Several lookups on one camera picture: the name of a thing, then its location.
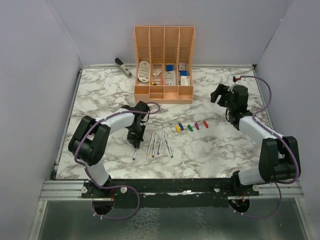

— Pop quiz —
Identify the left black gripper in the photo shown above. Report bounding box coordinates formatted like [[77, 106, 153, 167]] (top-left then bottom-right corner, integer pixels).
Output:
[[127, 124, 147, 151]]

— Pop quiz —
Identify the white oval card pack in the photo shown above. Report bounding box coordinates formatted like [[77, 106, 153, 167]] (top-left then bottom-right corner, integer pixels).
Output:
[[137, 60, 151, 83]]

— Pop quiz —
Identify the green pen cap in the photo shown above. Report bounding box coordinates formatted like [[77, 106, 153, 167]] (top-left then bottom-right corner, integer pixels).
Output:
[[187, 124, 193, 132]]

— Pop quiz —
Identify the green tipped white pen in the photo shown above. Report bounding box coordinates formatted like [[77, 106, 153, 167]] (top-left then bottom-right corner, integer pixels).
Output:
[[164, 134, 174, 158]]

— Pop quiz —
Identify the yellow pen cap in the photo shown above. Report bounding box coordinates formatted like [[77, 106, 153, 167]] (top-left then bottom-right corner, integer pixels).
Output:
[[175, 125, 181, 133]]

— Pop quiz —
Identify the purple cable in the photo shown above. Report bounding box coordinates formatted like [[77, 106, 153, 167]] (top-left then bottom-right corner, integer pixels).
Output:
[[74, 102, 161, 221], [232, 75, 301, 220]]

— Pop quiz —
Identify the white paper packet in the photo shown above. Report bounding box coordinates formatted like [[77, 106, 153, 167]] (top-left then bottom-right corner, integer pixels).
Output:
[[164, 70, 177, 86]]

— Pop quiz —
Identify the purple pen cap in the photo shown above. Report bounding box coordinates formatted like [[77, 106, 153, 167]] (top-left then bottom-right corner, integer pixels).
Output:
[[194, 122, 200, 130]]

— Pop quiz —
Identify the purple tipped white pen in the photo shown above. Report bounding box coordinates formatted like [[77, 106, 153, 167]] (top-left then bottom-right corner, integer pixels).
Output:
[[157, 132, 165, 155]]

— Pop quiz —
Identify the black grey stapler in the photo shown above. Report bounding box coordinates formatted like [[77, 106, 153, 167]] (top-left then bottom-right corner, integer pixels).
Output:
[[114, 57, 133, 78]]

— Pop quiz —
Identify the blue white pen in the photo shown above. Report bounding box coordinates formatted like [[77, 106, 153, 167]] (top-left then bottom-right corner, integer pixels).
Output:
[[132, 148, 139, 160]]

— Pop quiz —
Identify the red white small box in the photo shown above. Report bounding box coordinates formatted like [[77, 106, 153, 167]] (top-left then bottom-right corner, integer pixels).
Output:
[[178, 62, 187, 71]]

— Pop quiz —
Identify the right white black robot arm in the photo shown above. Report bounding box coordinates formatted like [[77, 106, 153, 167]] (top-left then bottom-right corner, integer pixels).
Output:
[[210, 83, 301, 196]]

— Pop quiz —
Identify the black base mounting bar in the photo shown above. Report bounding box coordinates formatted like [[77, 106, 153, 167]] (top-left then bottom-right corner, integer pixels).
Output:
[[81, 178, 259, 209]]

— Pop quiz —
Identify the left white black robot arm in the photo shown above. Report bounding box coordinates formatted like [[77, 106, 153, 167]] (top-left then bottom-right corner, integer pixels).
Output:
[[68, 101, 150, 198]]

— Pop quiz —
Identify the large white box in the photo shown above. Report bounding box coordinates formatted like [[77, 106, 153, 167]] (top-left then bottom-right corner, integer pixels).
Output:
[[180, 75, 191, 86]]

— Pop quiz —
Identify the yellow white pen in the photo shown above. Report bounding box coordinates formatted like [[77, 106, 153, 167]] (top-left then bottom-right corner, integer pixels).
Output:
[[146, 132, 154, 156]]

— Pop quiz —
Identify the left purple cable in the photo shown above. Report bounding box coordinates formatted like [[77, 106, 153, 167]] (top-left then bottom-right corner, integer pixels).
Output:
[[74, 102, 161, 221]]

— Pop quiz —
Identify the blue stamp left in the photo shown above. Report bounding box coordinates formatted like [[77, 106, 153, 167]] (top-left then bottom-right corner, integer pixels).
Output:
[[165, 64, 175, 72]]

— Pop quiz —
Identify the aluminium frame rail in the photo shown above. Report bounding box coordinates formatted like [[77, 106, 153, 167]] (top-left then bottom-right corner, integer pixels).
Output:
[[39, 180, 304, 201]]

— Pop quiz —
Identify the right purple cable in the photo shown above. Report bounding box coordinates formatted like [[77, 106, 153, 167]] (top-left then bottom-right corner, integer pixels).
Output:
[[232, 75, 301, 220]]

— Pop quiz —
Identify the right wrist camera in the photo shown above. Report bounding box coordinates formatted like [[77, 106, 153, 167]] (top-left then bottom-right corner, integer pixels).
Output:
[[232, 76, 247, 87]]

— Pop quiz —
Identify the orange plastic file organizer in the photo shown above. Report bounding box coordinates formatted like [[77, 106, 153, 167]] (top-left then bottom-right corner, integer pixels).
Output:
[[133, 25, 196, 104]]

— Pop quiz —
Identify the red tipped white pen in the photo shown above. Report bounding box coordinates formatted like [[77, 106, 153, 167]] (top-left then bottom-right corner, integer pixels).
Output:
[[152, 133, 157, 158]]

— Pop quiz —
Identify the small white label box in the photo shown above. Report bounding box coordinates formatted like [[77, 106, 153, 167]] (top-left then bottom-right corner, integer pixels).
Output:
[[152, 69, 162, 77]]

